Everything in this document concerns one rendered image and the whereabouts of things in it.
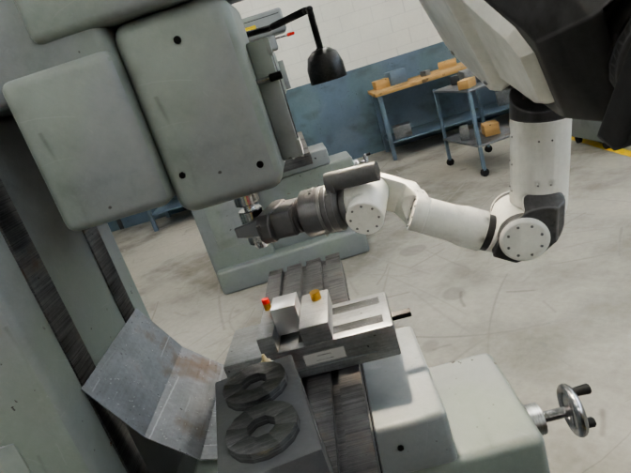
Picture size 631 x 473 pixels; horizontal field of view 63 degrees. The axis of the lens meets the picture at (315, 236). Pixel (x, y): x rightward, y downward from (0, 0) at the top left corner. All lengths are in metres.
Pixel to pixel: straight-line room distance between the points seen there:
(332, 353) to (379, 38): 6.69
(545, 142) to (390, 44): 6.74
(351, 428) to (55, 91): 0.72
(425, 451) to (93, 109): 0.84
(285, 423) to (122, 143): 0.51
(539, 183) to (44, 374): 0.85
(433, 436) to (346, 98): 6.67
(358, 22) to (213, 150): 6.69
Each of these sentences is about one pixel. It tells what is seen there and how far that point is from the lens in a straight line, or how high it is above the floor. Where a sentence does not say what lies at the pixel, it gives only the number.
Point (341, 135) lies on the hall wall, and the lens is 7.53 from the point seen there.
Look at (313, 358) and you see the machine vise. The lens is 1.05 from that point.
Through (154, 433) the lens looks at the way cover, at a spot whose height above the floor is 0.94.
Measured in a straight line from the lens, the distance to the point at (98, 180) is 0.92.
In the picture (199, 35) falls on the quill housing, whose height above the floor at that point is 1.58.
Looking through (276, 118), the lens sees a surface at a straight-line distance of 0.94.
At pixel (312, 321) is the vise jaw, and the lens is 1.03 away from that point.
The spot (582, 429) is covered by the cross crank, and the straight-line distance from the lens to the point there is 1.31.
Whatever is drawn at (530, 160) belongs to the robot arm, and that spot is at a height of 1.26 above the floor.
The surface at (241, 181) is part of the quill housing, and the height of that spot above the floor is 1.34.
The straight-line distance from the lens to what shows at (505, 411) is 1.20.
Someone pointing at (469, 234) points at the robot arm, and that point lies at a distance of 0.91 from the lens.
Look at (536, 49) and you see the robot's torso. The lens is 0.52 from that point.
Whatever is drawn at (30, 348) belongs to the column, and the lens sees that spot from 0.97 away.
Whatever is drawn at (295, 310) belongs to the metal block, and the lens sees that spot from 1.05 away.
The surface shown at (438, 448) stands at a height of 0.76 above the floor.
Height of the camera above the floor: 1.49
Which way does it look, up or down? 18 degrees down
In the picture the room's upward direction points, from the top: 18 degrees counter-clockwise
